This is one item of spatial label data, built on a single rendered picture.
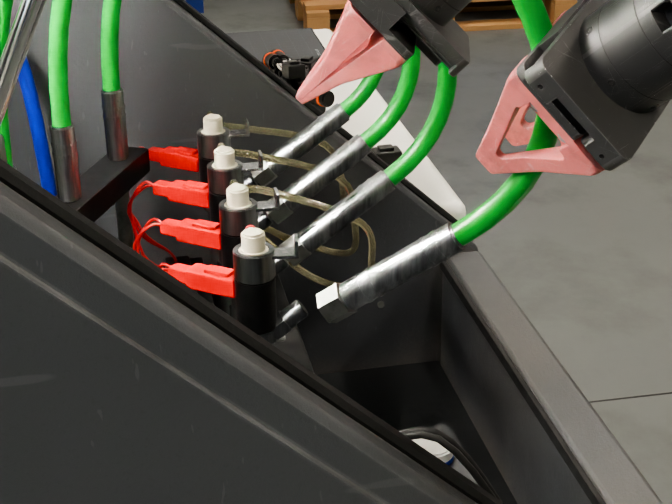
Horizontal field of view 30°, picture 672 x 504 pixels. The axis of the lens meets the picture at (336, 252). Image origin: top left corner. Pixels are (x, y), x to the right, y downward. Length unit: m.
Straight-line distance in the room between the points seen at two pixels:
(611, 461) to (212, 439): 0.49
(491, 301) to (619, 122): 0.53
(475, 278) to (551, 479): 0.26
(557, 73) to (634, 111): 0.05
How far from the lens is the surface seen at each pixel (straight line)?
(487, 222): 0.70
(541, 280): 3.33
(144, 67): 1.11
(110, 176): 1.02
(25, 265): 0.45
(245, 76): 1.12
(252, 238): 0.82
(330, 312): 0.74
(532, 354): 1.05
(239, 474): 0.49
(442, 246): 0.71
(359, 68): 0.77
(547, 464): 0.99
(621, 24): 0.61
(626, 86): 0.62
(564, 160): 0.65
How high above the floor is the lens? 1.47
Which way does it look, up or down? 25 degrees down
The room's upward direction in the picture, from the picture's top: 1 degrees counter-clockwise
